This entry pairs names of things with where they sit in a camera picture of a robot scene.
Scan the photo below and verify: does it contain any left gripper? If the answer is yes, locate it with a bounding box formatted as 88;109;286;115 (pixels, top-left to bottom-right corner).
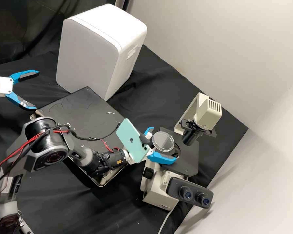
0;70;40;110

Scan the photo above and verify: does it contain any right wrist camera phone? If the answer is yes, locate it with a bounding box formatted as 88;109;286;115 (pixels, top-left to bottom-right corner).
116;118;155;164

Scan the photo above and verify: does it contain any cream microscope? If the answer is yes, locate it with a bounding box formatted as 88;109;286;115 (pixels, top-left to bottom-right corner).
140;92;223;212

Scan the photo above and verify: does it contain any white box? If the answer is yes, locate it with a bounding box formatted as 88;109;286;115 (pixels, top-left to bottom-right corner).
55;3;148;101

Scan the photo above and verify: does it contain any petri dish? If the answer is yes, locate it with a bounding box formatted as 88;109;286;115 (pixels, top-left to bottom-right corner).
152;131;174;153

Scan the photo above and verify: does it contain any black tray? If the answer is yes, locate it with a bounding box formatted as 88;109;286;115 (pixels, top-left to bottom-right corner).
35;86;135;188

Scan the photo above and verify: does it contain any black cable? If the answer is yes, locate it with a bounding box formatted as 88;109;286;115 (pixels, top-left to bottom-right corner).
55;122;121;142

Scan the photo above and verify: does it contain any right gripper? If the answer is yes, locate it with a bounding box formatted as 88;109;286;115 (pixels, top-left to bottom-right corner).
124;126;180;166

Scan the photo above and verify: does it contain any grey cable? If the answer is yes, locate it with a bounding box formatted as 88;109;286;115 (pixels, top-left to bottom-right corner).
158;206;174;234

